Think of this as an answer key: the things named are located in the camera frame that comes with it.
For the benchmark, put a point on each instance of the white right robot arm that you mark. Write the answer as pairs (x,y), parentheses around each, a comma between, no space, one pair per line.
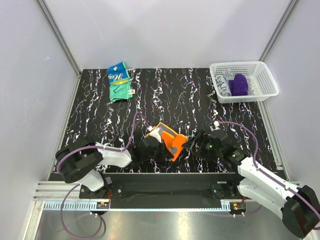
(297,207)

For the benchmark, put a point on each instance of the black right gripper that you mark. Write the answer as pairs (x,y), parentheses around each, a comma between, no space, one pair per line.
(202,137)

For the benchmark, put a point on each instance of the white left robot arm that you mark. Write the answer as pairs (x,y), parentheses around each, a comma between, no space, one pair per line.
(77,162)

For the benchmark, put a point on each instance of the teal and blue towel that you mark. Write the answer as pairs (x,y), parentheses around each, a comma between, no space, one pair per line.
(119,82)

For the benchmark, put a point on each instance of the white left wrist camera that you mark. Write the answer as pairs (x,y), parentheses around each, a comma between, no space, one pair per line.
(155,132)

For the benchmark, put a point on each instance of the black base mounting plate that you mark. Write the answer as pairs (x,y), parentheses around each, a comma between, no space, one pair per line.
(217,185)

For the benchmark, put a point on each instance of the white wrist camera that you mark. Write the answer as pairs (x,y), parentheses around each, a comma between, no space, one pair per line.
(217,132)
(155,132)

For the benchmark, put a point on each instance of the purple rolled towel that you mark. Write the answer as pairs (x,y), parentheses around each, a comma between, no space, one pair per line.
(239,85)

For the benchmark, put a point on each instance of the orange and grey towel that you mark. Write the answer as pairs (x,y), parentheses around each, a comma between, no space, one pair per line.
(173,141)

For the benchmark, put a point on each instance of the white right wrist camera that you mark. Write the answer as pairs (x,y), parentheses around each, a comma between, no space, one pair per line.
(217,132)

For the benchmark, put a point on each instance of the white blue rolled towel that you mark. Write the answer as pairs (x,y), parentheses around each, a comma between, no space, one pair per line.
(223,86)

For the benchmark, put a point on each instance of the aluminium frame rail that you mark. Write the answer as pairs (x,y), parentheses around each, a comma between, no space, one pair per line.
(52,190)

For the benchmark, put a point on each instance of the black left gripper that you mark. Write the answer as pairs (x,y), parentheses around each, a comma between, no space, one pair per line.
(164,156)

